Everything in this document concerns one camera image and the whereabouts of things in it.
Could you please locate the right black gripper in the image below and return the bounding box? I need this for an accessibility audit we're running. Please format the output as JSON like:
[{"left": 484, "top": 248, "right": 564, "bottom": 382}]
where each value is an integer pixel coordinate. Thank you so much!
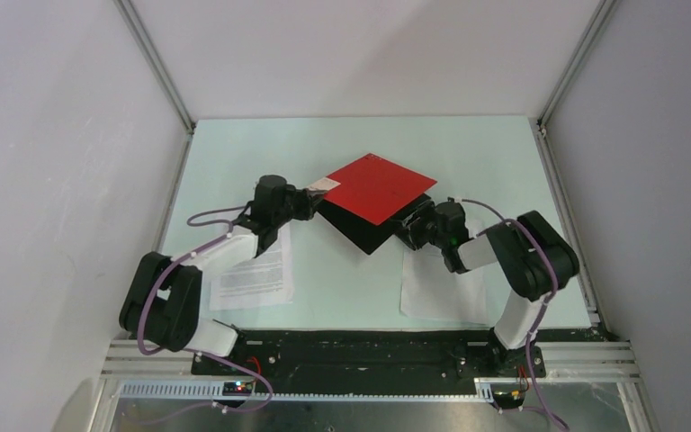
[{"left": 388, "top": 200, "right": 448, "bottom": 250}]

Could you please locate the red folder black inside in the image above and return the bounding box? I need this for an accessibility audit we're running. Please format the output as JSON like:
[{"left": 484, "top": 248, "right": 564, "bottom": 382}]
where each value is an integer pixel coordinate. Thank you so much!
[{"left": 308, "top": 153, "right": 437, "bottom": 255}]

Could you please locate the printed paper sheet top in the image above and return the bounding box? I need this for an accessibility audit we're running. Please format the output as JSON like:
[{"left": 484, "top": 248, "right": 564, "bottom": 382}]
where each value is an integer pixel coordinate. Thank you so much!
[{"left": 208, "top": 226, "right": 294, "bottom": 311}]

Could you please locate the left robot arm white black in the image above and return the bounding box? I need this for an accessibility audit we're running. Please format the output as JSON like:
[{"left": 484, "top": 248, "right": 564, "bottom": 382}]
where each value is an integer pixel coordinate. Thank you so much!
[{"left": 119, "top": 175, "right": 330, "bottom": 375}]

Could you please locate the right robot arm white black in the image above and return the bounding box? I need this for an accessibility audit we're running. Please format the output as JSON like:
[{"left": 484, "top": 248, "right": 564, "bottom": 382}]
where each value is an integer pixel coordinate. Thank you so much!
[{"left": 395, "top": 198, "right": 580, "bottom": 376}]

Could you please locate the white paper sheet right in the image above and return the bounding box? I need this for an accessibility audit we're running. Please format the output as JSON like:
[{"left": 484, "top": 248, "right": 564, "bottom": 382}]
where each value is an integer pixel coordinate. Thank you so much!
[{"left": 399, "top": 244, "right": 489, "bottom": 325}]

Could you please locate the left circuit board with leds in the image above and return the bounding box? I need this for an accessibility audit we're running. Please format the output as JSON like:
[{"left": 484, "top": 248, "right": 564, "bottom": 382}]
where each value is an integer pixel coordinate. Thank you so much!
[{"left": 221, "top": 381, "right": 255, "bottom": 397}]

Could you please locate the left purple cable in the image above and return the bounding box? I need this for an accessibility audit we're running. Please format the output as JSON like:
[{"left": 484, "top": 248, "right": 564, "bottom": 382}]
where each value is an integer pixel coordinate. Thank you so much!
[{"left": 136, "top": 205, "right": 276, "bottom": 419}]

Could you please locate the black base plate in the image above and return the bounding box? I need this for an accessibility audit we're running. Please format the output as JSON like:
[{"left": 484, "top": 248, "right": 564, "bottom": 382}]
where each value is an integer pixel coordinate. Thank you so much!
[{"left": 191, "top": 329, "right": 525, "bottom": 395}]

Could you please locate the right circuit board with wires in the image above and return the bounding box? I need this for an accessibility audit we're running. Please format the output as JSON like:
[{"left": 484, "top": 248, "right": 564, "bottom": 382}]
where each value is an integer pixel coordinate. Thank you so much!
[{"left": 491, "top": 389, "right": 528, "bottom": 411}]

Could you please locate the left aluminium frame post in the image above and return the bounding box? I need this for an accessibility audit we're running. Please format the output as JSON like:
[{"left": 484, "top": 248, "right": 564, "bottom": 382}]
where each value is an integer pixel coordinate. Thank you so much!
[{"left": 113, "top": 0, "right": 196, "bottom": 135}]

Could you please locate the aluminium frame post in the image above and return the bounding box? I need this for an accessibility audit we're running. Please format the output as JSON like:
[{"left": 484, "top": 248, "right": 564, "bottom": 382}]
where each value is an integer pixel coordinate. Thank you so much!
[
  {"left": 536, "top": 0, "right": 621, "bottom": 137},
  {"left": 113, "top": 0, "right": 196, "bottom": 135}
]

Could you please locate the grey slotted cable duct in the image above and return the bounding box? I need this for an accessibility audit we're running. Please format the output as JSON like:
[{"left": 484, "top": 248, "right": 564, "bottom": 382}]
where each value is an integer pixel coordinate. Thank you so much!
[{"left": 119, "top": 380, "right": 493, "bottom": 403}]

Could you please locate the right aluminium frame post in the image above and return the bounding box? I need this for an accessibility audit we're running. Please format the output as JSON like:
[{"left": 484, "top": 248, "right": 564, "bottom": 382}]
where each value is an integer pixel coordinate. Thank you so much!
[{"left": 536, "top": 0, "right": 621, "bottom": 137}]

